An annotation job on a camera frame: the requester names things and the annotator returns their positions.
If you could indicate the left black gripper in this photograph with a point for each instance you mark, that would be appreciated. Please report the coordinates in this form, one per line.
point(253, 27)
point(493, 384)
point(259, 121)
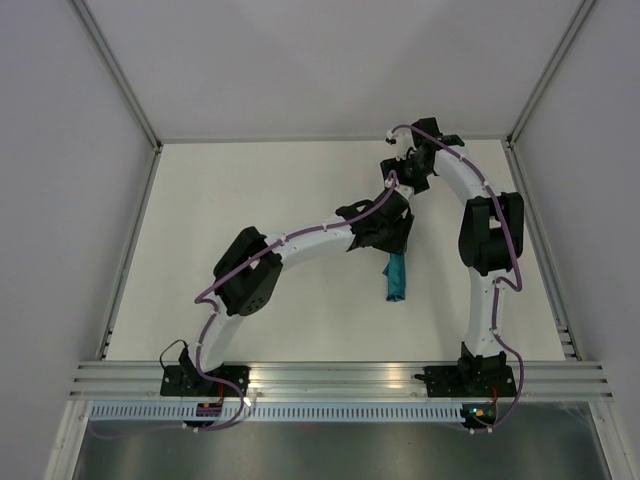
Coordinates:
point(399, 243)

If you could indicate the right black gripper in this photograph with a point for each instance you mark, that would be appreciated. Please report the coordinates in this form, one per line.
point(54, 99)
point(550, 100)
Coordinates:
point(393, 168)

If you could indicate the teal cloth napkin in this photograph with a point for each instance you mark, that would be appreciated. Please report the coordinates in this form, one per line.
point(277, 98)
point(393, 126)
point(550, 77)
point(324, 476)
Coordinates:
point(395, 274)

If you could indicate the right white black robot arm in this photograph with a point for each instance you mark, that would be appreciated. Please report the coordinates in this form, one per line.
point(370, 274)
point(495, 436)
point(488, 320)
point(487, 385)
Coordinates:
point(490, 243)

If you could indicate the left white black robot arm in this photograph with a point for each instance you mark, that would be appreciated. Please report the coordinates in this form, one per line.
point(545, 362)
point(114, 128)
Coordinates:
point(246, 275)

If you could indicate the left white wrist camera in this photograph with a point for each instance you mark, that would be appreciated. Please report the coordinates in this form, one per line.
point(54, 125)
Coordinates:
point(404, 190)

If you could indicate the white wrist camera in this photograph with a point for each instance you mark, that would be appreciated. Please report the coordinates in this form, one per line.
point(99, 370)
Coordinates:
point(404, 190)
point(401, 138)

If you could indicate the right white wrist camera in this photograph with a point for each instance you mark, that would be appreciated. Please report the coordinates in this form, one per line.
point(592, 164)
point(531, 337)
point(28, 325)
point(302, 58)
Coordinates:
point(401, 138)

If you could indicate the right aluminium frame post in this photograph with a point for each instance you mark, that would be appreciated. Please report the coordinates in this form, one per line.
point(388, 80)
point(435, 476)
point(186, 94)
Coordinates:
point(571, 33)

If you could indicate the aluminium frame post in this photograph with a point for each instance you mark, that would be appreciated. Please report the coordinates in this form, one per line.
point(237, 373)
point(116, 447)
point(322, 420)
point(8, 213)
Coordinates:
point(104, 51)
point(571, 33)

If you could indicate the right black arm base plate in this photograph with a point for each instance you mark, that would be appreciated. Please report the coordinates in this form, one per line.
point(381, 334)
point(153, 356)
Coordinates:
point(452, 382)

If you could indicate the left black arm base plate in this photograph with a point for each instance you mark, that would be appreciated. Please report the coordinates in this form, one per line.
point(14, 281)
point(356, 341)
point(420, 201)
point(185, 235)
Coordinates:
point(176, 383)

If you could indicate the aluminium front rail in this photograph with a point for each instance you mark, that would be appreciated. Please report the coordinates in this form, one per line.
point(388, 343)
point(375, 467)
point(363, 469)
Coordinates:
point(544, 381)

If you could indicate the white slotted cable duct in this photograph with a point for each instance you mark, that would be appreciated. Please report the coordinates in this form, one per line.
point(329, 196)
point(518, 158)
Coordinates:
point(279, 411)

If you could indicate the left aluminium frame post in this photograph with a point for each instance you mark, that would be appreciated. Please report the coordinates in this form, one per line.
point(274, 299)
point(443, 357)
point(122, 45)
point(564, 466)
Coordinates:
point(104, 51)

